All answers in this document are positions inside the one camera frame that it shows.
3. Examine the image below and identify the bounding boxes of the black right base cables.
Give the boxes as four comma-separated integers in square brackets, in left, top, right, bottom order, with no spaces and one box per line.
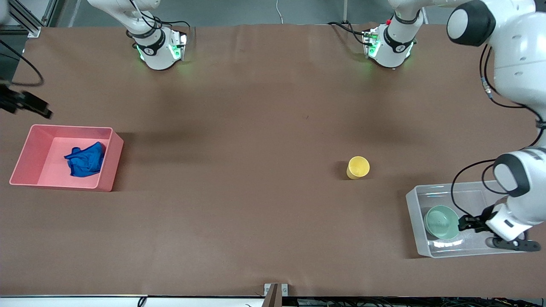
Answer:
[126,0,191,41]

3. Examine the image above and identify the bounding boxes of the brown table mat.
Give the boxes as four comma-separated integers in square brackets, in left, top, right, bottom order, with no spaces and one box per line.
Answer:
[0,23,546,298]

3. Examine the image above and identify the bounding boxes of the metal table bracket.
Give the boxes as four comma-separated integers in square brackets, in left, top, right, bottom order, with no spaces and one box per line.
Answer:
[264,283,289,307]

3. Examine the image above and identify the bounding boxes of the clear plastic box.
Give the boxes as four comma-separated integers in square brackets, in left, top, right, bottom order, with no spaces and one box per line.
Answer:
[405,180,530,259]

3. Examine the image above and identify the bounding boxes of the aluminium frame beam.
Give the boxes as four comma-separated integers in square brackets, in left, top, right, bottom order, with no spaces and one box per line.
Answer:
[0,0,58,37]

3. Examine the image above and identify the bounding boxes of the mint green bowl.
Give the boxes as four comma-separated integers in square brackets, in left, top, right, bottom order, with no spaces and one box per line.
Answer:
[424,205,461,240]

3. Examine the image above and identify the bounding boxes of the blue cloth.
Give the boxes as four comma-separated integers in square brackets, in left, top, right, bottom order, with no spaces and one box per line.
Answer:
[64,141,106,178]

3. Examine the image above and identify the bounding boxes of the pink plastic box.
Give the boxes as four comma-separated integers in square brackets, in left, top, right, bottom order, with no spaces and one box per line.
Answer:
[9,124,125,192]

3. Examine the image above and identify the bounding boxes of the black left base cable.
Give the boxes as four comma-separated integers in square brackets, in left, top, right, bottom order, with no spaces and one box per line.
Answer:
[327,20,372,45]

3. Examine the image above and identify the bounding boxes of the yellow plastic cup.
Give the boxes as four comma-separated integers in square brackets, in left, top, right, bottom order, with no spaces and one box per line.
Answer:
[346,156,370,180]

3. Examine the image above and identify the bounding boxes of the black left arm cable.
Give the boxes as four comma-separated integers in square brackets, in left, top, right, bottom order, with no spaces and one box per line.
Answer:
[479,44,546,148]

